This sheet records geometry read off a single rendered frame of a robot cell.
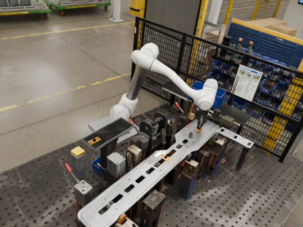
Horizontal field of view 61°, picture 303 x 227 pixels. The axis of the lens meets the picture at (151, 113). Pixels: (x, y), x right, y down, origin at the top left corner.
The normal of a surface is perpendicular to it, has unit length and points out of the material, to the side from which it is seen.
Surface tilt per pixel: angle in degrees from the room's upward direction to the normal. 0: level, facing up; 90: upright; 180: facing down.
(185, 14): 91
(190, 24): 91
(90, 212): 0
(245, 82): 90
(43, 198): 0
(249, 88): 90
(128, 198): 0
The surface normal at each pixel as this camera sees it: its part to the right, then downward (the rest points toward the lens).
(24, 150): 0.11, -0.82
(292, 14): -0.72, 0.32
